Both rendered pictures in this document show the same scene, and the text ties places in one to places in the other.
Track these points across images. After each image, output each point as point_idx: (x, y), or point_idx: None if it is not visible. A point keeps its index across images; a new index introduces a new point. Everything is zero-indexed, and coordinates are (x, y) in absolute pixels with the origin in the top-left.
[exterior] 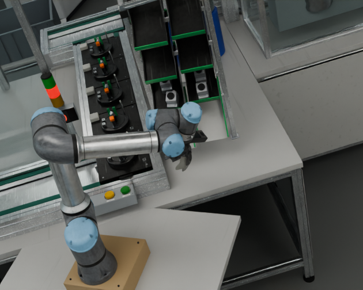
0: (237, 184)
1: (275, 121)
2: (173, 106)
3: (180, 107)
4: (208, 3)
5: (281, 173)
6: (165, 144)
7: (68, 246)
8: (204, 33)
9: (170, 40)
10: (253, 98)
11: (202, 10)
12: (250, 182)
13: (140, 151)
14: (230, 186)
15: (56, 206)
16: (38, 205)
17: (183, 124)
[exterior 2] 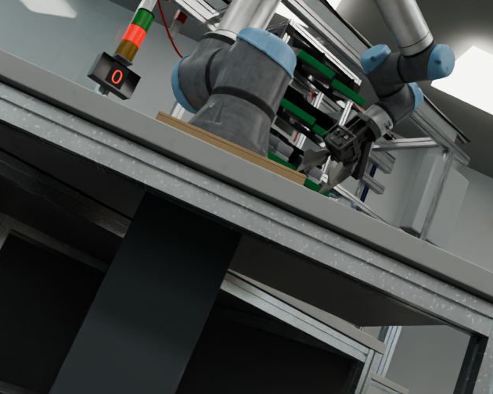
0: (318, 311)
1: None
2: (284, 156)
3: (289, 163)
4: (350, 105)
5: (363, 342)
6: (444, 44)
7: (251, 40)
8: (361, 105)
9: (306, 98)
10: None
11: (342, 105)
12: (330, 323)
13: (418, 23)
14: (310, 306)
15: None
16: None
17: (405, 91)
